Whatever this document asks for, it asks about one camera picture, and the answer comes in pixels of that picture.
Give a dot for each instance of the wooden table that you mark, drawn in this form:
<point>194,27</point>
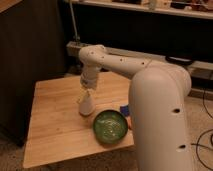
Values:
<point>57,131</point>

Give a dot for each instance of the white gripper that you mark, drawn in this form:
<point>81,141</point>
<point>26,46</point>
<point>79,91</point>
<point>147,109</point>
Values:
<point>89,79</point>

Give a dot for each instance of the white paper cup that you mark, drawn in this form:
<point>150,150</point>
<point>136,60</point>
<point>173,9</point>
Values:
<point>86,107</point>

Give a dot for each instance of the blue toy object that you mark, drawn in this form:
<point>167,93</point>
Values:
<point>125,110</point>

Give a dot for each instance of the green ceramic bowl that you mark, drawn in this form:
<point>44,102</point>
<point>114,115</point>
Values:
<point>110,127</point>

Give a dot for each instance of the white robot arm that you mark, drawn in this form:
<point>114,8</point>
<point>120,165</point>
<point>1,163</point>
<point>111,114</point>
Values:
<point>156,97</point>

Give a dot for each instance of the metal pole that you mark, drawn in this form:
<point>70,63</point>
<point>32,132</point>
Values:
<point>76,35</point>

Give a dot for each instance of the orange carrot toy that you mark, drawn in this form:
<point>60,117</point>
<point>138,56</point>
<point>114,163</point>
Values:
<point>129,124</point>

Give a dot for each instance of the grey metal bench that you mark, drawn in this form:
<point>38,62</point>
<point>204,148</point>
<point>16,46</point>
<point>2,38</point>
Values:
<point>200,68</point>

